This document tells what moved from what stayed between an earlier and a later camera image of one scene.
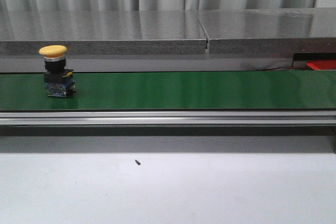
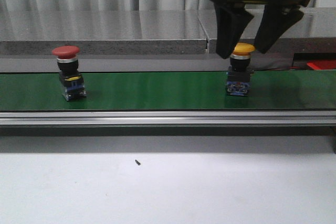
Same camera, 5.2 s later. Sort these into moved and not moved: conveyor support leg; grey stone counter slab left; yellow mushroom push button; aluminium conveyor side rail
Moved: yellow mushroom push button
Not moved: aluminium conveyor side rail; grey stone counter slab left; conveyor support leg
